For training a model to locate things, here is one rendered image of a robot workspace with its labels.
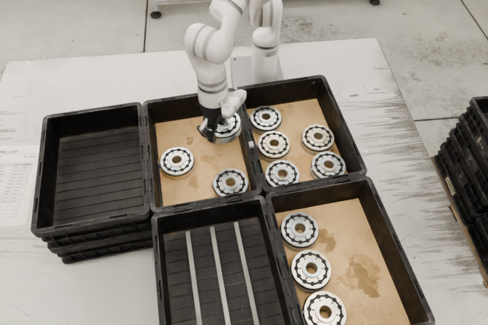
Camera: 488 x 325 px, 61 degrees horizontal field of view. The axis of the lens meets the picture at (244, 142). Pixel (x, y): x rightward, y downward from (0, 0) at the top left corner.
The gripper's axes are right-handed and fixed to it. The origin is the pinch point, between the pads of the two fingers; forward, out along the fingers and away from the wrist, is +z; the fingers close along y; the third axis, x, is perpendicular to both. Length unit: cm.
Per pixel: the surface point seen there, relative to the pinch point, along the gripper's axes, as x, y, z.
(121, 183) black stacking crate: -21.7, 20.5, 16.9
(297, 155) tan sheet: 19.4, -15.1, 16.9
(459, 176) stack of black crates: 78, -78, 73
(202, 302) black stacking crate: 18.4, 37.0, 16.4
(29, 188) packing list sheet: -55, 33, 30
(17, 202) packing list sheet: -54, 39, 30
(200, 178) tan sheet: -2.3, 7.0, 16.8
